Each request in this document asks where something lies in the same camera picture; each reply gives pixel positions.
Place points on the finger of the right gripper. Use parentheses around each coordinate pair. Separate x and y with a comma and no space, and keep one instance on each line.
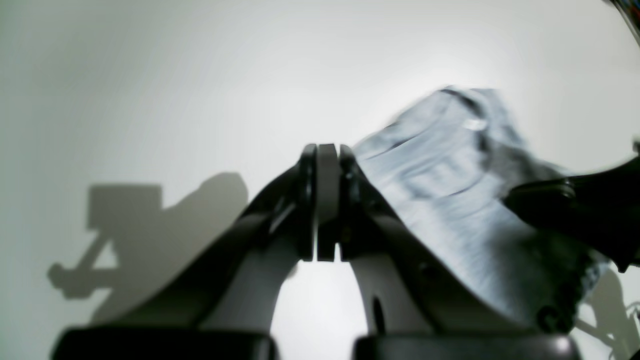
(601,210)

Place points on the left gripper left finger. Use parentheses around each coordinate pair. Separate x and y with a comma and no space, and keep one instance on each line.
(222,305)

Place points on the grey T-shirt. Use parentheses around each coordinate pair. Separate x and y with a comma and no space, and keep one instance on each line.
(445,165)

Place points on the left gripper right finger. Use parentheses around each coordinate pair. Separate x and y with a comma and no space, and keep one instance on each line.
(415,308)

